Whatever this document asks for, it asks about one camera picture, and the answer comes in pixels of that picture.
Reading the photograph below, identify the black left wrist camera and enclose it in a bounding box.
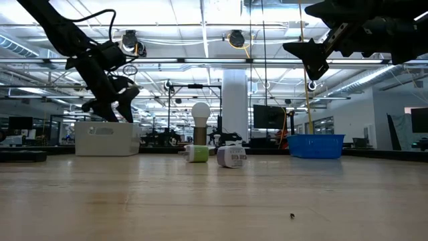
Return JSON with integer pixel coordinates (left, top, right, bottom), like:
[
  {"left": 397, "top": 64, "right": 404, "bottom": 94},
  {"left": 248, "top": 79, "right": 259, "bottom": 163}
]
[{"left": 96, "top": 40, "right": 127, "bottom": 71}]

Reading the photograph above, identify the dark leaning panel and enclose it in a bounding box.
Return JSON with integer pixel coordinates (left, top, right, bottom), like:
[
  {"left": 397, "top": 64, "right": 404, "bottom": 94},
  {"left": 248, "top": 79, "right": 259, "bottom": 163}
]
[{"left": 387, "top": 113, "right": 412, "bottom": 151}]

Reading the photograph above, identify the white light bulb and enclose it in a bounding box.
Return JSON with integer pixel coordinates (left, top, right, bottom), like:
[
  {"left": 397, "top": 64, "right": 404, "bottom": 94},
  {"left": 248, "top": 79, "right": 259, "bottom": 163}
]
[{"left": 191, "top": 102, "right": 212, "bottom": 129}]

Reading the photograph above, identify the black ceiling cable reel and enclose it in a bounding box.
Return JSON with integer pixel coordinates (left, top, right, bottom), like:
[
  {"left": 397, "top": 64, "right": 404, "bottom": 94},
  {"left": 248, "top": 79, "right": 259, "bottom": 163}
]
[
  {"left": 228, "top": 29, "right": 246, "bottom": 48},
  {"left": 120, "top": 29, "right": 147, "bottom": 58}
]

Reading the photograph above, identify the blue plastic mesh basket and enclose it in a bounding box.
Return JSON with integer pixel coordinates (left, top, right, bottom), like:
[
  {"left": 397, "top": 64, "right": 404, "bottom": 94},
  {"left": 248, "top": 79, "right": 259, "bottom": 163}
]
[{"left": 286, "top": 134, "right": 346, "bottom": 159}]

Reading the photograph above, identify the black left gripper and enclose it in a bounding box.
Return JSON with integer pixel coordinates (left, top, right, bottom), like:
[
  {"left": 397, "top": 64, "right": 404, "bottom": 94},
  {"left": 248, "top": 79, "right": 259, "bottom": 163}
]
[{"left": 65, "top": 53, "right": 141, "bottom": 124}]

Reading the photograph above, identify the black monitor screen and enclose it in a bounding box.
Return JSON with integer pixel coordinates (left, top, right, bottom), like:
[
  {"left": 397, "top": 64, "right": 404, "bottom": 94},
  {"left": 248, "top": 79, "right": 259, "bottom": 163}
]
[
  {"left": 410, "top": 107, "right": 428, "bottom": 134},
  {"left": 253, "top": 104, "right": 287, "bottom": 130},
  {"left": 8, "top": 116, "right": 34, "bottom": 131}
]

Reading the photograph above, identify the white plastic bin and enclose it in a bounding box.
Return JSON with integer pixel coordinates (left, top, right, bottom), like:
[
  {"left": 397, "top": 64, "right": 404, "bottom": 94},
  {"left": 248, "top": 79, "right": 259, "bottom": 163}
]
[{"left": 74, "top": 121, "right": 140, "bottom": 157}]

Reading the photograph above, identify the white building column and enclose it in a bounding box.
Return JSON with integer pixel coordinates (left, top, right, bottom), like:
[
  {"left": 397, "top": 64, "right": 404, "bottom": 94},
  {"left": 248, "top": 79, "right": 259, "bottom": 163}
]
[{"left": 222, "top": 69, "right": 249, "bottom": 143}]

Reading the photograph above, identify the green wall charger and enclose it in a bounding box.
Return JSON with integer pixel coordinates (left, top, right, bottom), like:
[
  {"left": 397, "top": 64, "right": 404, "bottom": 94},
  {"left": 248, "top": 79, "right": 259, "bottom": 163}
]
[{"left": 178, "top": 144, "right": 210, "bottom": 164}]

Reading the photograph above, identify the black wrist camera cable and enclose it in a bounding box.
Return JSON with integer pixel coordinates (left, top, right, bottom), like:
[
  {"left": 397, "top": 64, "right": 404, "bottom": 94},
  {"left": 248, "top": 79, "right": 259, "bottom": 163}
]
[{"left": 68, "top": 9, "right": 117, "bottom": 43}]

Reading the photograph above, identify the yellow hanging cable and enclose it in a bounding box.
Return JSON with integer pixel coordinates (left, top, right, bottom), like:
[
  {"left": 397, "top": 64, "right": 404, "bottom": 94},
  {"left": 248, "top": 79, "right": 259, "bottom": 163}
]
[{"left": 297, "top": 0, "right": 314, "bottom": 135}]

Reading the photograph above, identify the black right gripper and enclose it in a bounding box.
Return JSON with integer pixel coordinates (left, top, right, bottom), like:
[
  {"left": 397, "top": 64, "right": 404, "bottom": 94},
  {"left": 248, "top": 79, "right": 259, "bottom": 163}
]
[{"left": 282, "top": 0, "right": 419, "bottom": 82}]

